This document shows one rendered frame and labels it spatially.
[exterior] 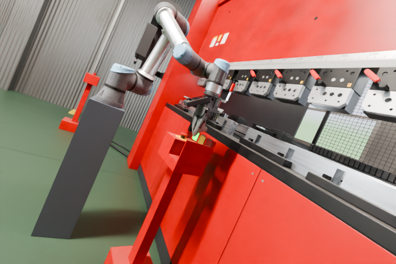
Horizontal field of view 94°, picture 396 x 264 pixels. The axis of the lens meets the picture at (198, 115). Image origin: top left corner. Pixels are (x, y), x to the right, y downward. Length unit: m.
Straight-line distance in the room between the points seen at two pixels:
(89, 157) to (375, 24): 1.41
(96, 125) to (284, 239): 0.95
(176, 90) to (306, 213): 1.81
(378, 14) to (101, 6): 3.83
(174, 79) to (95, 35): 2.21
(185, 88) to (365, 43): 1.70
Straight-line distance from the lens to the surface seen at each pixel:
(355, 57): 0.98
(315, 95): 0.95
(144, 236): 1.09
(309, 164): 0.88
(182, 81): 2.23
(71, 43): 4.09
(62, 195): 1.28
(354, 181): 0.82
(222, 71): 0.83
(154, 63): 1.16
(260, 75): 1.23
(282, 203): 0.78
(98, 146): 1.13
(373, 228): 0.68
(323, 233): 0.72
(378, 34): 1.01
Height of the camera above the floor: 0.95
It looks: 2 degrees down
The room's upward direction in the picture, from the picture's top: 24 degrees clockwise
